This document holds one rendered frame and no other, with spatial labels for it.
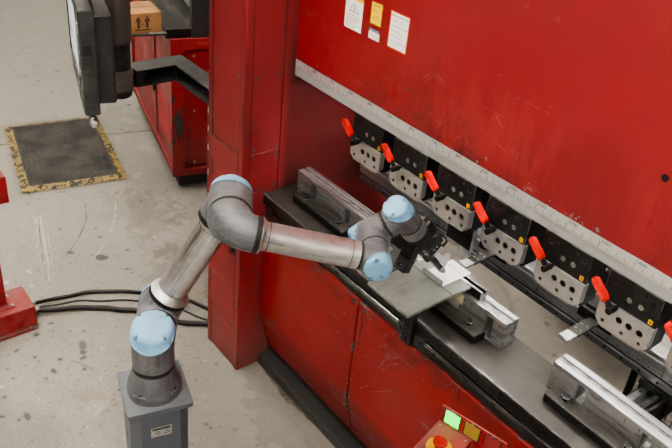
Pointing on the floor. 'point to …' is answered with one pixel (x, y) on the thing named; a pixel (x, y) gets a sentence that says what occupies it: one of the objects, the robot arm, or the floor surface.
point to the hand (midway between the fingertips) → (434, 266)
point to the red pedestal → (14, 298)
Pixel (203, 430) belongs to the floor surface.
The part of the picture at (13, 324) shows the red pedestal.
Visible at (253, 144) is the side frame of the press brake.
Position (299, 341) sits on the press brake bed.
